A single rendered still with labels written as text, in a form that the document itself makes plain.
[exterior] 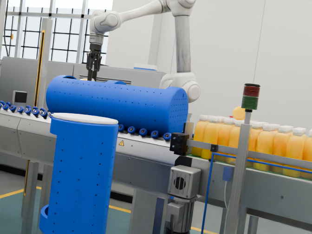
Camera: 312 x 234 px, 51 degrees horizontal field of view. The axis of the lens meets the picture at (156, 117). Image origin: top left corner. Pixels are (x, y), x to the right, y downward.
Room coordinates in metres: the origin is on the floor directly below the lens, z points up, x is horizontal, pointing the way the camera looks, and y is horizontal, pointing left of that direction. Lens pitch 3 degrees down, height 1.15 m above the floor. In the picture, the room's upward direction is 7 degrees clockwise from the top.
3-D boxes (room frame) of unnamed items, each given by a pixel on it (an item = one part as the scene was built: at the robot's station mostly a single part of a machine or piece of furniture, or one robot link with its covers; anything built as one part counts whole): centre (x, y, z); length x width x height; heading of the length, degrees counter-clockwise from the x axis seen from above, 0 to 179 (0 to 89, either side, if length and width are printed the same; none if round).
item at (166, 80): (2.46, -0.08, 1.24); 0.18 x 0.16 x 0.22; 31
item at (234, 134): (1.53, -0.39, 0.99); 0.07 x 0.07 x 0.19
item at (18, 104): (2.42, 1.00, 1.00); 0.10 x 0.04 x 0.15; 153
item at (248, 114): (1.32, -0.36, 1.18); 0.06 x 0.06 x 0.16
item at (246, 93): (1.32, -0.36, 1.23); 0.06 x 0.06 x 0.04
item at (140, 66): (3.74, 0.19, 1.48); 0.24 x 0.12 x 0.08; 78
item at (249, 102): (1.32, -0.36, 1.18); 0.06 x 0.06 x 0.05
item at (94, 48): (2.12, 0.44, 1.40); 0.08 x 0.07 x 0.09; 153
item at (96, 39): (2.12, 0.44, 1.47); 0.09 x 0.09 x 0.06
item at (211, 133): (1.59, -0.27, 0.99); 0.07 x 0.07 x 0.19
